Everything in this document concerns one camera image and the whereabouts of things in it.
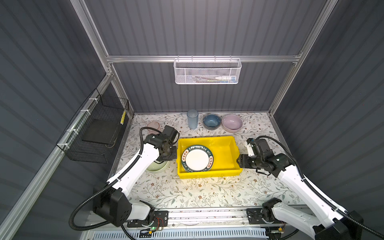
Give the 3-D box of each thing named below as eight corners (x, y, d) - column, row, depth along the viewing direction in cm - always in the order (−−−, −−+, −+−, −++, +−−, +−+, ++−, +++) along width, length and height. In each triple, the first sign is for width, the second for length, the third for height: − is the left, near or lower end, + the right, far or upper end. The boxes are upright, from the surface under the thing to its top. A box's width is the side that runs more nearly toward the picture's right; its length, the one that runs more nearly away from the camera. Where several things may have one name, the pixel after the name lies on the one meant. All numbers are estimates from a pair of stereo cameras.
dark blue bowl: (203, 130, 112) (203, 125, 107) (202, 119, 119) (202, 113, 115) (220, 130, 112) (221, 124, 107) (219, 119, 119) (220, 113, 114)
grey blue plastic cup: (187, 129, 113) (186, 117, 103) (187, 121, 118) (186, 109, 108) (198, 129, 113) (198, 117, 102) (198, 121, 118) (198, 109, 108)
